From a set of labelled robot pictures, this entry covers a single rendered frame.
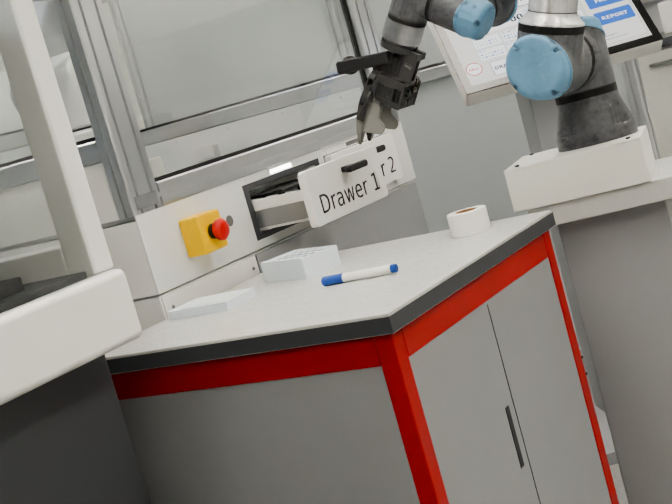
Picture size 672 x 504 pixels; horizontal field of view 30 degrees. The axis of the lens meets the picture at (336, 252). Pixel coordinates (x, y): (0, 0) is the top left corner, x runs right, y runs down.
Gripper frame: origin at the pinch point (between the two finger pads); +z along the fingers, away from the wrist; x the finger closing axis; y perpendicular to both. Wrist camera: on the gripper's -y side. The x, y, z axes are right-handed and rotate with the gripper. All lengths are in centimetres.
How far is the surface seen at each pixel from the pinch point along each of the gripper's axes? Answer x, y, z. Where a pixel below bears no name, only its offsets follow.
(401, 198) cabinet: 45, -6, 28
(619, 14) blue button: 99, 14, -20
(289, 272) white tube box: -33.9, 9.0, 16.5
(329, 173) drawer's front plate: -5.7, -2.1, 8.1
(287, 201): -12.6, -5.9, 14.4
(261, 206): -12.5, -11.2, 17.9
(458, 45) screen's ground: 76, -16, -3
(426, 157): 160, -47, 59
